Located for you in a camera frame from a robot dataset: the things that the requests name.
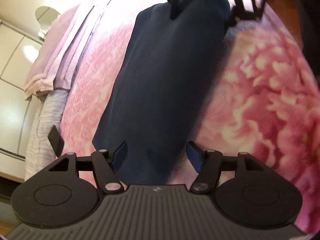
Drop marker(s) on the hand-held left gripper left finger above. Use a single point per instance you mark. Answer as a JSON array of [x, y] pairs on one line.
[[120, 157]]

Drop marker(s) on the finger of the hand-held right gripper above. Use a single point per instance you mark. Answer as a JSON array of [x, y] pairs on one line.
[[240, 2], [175, 7]]

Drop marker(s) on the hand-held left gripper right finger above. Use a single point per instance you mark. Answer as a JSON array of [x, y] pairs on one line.
[[193, 157]]

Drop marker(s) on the blue sleeveless dress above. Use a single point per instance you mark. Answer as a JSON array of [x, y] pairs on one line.
[[162, 85]]

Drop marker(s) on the black phone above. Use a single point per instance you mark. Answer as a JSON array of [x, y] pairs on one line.
[[56, 140]]

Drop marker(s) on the person's dark clothing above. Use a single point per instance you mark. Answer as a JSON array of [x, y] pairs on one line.
[[307, 17]]

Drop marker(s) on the grey striped quilt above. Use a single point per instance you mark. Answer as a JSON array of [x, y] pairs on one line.
[[42, 130]]

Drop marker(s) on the pink floral blanket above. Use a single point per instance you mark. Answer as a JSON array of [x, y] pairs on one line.
[[262, 92]]

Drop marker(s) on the lilac folded blanket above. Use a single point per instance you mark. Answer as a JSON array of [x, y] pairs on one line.
[[62, 55]]

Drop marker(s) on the silver round lamp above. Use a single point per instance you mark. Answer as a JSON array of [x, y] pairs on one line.
[[47, 17]]

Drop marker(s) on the wardrobe with glossy doors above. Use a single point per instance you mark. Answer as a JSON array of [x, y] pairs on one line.
[[15, 62]]

